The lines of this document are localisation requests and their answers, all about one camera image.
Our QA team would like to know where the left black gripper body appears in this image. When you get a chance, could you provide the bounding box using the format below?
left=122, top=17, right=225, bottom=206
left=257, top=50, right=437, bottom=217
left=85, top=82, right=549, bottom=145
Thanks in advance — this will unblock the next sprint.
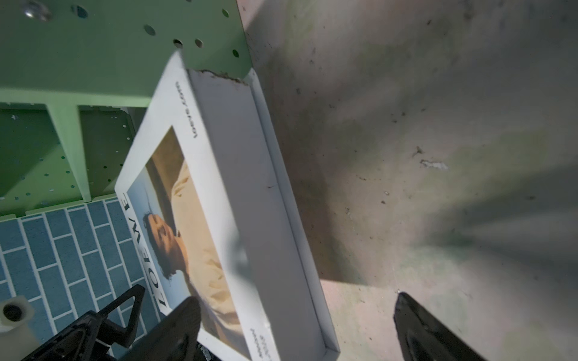
left=23, top=311, right=117, bottom=361

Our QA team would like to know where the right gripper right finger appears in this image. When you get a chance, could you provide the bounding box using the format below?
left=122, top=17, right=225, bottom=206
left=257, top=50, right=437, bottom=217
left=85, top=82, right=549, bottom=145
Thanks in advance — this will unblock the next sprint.
left=394, top=292, right=485, bottom=361

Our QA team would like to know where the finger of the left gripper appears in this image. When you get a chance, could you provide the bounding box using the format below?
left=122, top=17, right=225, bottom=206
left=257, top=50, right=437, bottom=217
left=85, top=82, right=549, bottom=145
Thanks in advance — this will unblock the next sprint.
left=96, top=283, right=147, bottom=349

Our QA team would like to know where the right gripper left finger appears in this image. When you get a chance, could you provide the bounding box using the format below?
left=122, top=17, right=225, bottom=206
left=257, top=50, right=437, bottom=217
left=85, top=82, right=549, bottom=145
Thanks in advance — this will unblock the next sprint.
left=120, top=296, right=201, bottom=361

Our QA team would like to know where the white Loewe Foundation Craft Prize book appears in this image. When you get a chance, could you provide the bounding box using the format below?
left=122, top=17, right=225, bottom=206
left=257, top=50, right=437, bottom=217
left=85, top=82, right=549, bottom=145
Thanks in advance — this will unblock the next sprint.
left=115, top=51, right=340, bottom=360

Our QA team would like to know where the green two-tier shelf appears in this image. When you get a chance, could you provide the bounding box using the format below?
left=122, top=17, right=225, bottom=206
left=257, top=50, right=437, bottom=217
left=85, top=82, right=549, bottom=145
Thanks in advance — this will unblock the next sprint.
left=1, top=1, right=251, bottom=218

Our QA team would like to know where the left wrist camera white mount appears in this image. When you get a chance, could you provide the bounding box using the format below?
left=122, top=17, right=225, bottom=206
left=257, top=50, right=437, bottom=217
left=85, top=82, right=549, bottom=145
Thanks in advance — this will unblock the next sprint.
left=0, top=296, right=40, bottom=361

